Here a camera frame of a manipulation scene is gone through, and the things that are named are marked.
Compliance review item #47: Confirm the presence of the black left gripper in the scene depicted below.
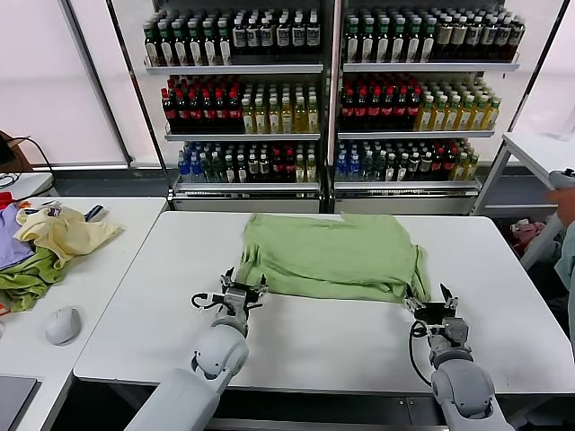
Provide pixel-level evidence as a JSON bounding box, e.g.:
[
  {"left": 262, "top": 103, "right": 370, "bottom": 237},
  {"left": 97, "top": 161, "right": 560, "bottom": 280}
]
[{"left": 218, "top": 268, "right": 270, "bottom": 312}]

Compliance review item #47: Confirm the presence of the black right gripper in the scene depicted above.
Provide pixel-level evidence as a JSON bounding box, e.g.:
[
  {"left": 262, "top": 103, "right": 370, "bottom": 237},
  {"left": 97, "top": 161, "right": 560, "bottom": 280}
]
[{"left": 405, "top": 282, "right": 460, "bottom": 322}]

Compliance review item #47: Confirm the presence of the green polo shirt red print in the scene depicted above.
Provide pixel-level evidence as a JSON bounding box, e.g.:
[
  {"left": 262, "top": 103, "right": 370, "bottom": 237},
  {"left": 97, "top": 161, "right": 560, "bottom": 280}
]
[{"left": 235, "top": 213, "right": 433, "bottom": 304}]

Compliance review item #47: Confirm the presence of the person forearm teal sleeve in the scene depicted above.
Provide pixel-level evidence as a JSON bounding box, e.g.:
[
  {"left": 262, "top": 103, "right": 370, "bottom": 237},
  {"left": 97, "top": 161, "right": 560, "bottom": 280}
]
[{"left": 554, "top": 218, "right": 575, "bottom": 295}]

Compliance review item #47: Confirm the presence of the pink clothes pile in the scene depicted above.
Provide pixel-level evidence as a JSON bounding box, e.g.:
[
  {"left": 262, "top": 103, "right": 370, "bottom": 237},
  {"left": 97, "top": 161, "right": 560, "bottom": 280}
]
[{"left": 509, "top": 218, "right": 547, "bottom": 257}]

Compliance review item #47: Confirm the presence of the bottle shelf unit blue-left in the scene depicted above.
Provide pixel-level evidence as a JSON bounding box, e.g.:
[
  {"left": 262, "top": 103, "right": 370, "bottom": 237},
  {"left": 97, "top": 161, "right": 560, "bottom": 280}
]
[{"left": 142, "top": 0, "right": 336, "bottom": 215}]

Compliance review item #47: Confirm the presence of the grey handheld controller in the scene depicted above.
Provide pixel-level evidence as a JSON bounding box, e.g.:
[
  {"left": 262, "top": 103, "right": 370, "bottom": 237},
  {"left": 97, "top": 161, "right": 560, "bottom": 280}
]
[{"left": 548, "top": 167, "right": 575, "bottom": 192}]

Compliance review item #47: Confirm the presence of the pale yellow shirt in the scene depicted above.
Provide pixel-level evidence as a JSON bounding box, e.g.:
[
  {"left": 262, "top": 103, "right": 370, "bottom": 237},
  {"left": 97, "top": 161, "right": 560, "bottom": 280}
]
[{"left": 13, "top": 207, "right": 124, "bottom": 270}]

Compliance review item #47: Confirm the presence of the white metal side table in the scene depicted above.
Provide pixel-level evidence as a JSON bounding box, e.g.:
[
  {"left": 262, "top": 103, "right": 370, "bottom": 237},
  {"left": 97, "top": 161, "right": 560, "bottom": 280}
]
[{"left": 471, "top": 132, "right": 575, "bottom": 270}]

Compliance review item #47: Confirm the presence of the grey computer mouse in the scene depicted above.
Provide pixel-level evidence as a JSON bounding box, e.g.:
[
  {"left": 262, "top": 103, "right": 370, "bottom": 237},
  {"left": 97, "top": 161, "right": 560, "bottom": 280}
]
[{"left": 44, "top": 305, "right": 84, "bottom": 347}]

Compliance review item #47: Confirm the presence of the bottle shelf unit wide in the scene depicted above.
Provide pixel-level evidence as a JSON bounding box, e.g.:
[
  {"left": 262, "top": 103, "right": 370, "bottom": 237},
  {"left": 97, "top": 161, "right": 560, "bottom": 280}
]
[{"left": 330, "top": 0, "right": 526, "bottom": 216}]

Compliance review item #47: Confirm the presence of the crumpled green garment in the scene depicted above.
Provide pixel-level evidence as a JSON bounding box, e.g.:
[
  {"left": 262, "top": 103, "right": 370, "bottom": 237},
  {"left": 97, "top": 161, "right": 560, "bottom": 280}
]
[{"left": 0, "top": 246, "right": 64, "bottom": 314}]

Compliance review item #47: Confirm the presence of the purple garment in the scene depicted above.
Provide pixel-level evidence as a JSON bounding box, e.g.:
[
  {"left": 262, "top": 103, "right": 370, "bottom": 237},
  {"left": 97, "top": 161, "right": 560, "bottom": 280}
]
[{"left": 0, "top": 204, "right": 36, "bottom": 272}]

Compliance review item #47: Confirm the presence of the grey laptop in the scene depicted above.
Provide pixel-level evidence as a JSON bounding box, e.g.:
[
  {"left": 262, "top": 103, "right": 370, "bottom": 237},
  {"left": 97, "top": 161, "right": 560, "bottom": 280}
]
[{"left": 0, "top": 375, "right": 41, "bottom": 431}]

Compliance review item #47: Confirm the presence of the brown cardboard box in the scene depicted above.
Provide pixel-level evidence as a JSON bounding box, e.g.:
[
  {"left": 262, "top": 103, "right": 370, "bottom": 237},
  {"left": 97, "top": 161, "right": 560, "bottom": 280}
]
[{"left": 0, "top": 130, "right": 35, "bottom": 174}]

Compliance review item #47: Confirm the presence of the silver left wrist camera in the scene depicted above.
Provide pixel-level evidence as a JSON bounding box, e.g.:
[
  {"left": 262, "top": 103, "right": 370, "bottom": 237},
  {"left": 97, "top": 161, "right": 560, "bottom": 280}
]
[{"left": 223, "top": 288, "right": 249, "bottom": 318}]

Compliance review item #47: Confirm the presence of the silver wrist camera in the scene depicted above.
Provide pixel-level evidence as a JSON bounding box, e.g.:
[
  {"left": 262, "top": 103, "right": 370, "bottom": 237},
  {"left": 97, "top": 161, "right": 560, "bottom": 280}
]
[
  {"left": 426, "top": 317, "right": 471, "bottom": 356},
  {"left": 223, "top": 288, "right": 249, "bottom": 318}
]

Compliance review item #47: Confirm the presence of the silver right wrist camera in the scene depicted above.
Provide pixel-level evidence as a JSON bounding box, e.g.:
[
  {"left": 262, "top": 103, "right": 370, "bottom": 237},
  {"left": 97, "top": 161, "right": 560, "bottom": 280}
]
[{"left": 426, "top": 317, "right": 471, "bottom": 356}]

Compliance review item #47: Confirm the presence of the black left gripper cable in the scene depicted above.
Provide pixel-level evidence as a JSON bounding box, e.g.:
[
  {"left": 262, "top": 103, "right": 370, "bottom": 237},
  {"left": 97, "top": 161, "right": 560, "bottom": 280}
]
[{"left": 191, "top": 292, "right": 226, "bottom": 313}]

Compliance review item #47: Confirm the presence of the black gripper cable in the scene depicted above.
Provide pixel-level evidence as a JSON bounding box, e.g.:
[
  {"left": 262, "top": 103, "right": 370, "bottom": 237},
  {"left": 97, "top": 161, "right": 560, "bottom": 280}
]
[
  {"left": 408, "top": 321, "right": 435, "bottom": 387},
  {"left": 191, "top": 292, "right": 226, "bottom": 313}
]

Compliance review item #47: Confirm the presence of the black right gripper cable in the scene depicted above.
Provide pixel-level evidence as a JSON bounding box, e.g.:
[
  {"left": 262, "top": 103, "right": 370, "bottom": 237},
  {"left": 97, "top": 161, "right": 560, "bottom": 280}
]
[{"left": 408, "top": 321, "right": 435, "bottom": 387}]

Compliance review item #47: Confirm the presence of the long black power cable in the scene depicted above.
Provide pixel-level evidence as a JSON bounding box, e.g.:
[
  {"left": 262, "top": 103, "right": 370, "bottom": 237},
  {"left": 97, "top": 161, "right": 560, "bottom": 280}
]
[{"left": 17, "top": 136, "right": 56, "bottom": 198}]

